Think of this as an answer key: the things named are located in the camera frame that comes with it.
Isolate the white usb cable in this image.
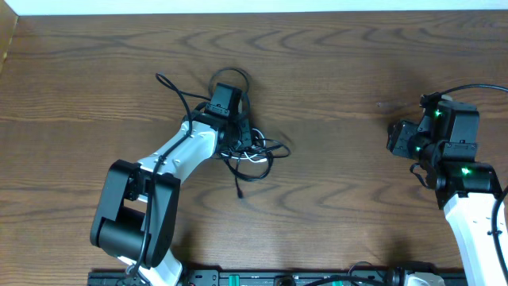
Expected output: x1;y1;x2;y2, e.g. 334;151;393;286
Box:
220;127;269;164

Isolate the black usb cable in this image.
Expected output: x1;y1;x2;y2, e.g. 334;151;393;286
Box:
208;66;292;199

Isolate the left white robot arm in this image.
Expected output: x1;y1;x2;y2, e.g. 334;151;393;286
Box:
89;83;250;285

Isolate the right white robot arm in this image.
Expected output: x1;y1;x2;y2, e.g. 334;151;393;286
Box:
387;93;507;285

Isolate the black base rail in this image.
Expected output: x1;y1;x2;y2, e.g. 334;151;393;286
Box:
87;261;469;286

